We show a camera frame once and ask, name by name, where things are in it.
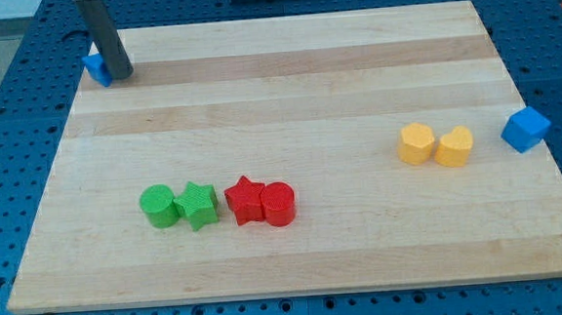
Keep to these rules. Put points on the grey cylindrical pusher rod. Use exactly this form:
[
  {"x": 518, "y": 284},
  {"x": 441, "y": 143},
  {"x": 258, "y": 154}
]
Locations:
[{"x": 105, "y": 36}]

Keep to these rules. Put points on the blue triangle block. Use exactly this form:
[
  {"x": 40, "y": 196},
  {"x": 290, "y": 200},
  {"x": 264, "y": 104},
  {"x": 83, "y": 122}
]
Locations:
[{"x": 96, "y": 67}]

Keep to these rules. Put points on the green cylinder block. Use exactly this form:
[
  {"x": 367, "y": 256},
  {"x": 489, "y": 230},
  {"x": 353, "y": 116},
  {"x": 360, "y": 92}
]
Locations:
[{"x": 158, "y": 206}]

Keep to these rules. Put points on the green star block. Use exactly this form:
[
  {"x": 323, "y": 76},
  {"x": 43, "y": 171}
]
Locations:
[{"x": 198, "y": 205}]

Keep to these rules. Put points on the red star block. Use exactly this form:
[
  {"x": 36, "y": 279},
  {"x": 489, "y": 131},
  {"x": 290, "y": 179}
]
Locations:
[{"x": 244, "y": 200}]

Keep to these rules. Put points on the red cylinder block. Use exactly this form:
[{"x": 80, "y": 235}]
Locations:
[{"x": 278, "y": 203}]

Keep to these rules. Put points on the wooden board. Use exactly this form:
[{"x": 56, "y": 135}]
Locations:
[{"x": 314, "y": 101}]

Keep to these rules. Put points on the yellow hexagon block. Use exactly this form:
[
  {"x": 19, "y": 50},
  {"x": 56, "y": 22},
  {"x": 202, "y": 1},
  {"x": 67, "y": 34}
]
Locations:
[{"x": 415, "y": 143}]

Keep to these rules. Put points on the yellow heart block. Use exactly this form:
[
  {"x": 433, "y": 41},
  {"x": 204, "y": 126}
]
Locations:
[{"x": 454, "y": 148}]

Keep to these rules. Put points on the blue cube block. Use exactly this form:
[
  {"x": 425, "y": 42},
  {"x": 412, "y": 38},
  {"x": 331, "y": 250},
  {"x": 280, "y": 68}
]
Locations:
[{"x": 525, "y": 129}]

